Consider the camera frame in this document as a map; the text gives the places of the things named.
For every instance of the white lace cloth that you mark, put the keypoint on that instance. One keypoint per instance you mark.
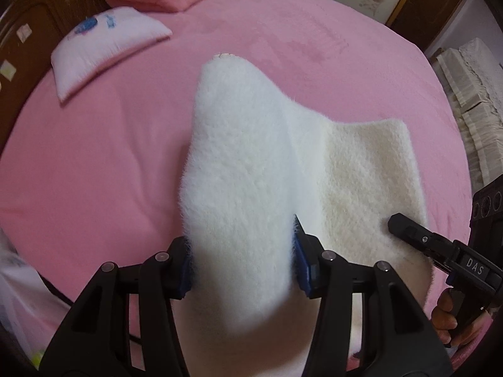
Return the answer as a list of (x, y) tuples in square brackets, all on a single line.
[(483, 59)]

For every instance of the white plastic bag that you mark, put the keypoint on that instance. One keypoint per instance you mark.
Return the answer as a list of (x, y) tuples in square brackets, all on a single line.
[(19, 290)]

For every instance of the wooden door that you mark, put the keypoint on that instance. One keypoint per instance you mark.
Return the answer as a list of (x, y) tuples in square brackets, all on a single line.
[(440, 8)]

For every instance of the white knit cardigan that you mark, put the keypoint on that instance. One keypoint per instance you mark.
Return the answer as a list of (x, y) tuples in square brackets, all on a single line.
[(243, 204)]

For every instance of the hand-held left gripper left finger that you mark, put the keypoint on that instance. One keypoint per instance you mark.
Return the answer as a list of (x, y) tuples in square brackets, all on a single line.
[(184, 273)]

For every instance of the pink fleece bed blanket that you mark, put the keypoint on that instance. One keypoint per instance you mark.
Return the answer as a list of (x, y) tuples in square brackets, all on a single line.
[(118, 145)]

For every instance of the small white printed pillow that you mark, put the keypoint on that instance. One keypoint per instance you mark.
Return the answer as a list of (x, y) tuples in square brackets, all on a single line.
[(102, 43)]

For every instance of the wooden headboard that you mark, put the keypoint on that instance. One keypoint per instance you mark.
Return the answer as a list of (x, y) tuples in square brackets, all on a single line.
[(39, 19)]

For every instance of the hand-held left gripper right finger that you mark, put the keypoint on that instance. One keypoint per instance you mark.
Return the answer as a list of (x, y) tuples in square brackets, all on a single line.
[(304, 261)]

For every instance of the cream fabric-covered furniture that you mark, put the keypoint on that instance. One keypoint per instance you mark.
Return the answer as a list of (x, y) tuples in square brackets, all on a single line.
[(479, 125)]

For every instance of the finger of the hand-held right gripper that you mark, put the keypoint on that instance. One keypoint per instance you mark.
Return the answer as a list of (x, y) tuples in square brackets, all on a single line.
[(408, 229)]

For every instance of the person's right hand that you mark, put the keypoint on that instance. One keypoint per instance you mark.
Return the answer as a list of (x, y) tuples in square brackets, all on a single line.
[(442, 314)]

